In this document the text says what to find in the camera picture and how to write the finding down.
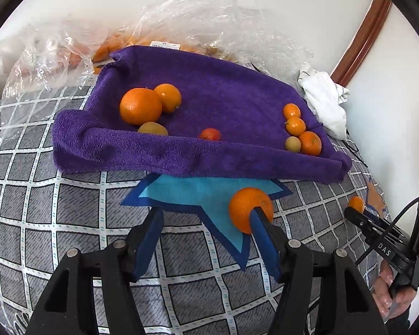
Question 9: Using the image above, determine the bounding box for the person's right hand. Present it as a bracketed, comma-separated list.
[372, 262, 419, 318]

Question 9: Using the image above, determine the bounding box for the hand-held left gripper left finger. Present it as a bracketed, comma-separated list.
[26, 207, 165, 335]

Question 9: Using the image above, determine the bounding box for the small red mandarin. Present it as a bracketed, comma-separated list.
[199, 128, 222, 142]

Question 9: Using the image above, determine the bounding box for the grey checked bed sheet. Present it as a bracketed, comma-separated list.
[0, 84, 392, 335]

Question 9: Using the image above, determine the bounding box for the crumpled clear plastic bag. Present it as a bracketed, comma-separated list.
[2, 17, 109, 140]

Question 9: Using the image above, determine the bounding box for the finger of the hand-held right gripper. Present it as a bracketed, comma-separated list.
[344, 207, 388, 248]
[365, 209, 404, 241]

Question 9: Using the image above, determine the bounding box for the purple towel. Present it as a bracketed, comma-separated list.
[52, 45, 353, 184]

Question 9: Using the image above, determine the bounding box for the large orange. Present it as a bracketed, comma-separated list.
[119, 87, 163, 126]

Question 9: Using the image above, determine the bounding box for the thin black cable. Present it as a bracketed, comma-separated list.
[346, 135, 368, 169]

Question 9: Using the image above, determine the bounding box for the large clear plastic bag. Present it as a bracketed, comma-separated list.
[133, 0, 315, 81]

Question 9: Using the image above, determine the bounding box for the brown wooden door frame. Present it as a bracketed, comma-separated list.
[330, 0, 392, 88]

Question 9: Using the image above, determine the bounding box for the pile of bagged oranges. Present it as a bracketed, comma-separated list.
[91, 32, 133, 74]

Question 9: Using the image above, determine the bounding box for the white cloth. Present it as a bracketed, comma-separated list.
[298, 70, 350, 140]

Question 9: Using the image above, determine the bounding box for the small orange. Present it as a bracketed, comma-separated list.
[283, 103, 301, 119]
[154, 83, 182, 114]

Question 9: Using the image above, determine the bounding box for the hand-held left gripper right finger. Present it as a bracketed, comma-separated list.
[249, 207, 388, 335]

